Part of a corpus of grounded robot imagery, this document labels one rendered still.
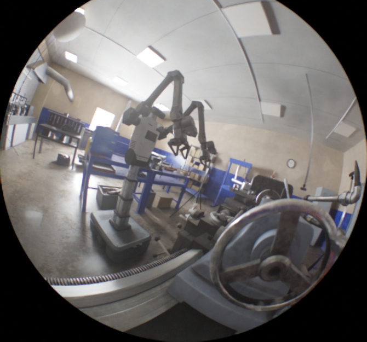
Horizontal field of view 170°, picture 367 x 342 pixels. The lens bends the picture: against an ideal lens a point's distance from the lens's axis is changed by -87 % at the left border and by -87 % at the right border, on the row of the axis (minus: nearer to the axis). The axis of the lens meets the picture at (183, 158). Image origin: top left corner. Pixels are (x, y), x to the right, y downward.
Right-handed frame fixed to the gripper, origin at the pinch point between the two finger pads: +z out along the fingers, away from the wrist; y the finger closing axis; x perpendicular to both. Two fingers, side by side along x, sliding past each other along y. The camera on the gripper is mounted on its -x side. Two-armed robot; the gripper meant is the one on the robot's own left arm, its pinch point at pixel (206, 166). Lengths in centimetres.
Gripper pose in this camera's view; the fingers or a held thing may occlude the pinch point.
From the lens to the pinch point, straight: 105.9
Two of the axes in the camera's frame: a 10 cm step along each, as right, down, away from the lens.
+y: 4.7, 1.8, 8.7
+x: -8.8, 2.2, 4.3
